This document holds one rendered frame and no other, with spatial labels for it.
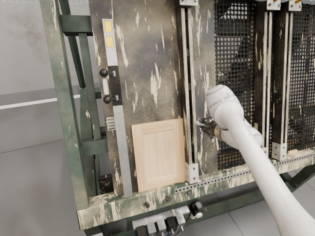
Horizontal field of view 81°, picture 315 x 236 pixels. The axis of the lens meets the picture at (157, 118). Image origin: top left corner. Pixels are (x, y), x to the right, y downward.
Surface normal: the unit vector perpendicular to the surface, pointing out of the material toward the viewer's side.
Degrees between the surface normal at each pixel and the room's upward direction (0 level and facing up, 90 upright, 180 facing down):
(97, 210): 56
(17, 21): 90
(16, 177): 0
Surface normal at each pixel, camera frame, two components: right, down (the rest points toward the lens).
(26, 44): 0.40, 0.65
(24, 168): 0.10, -0.73
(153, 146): 0.30, 0.14
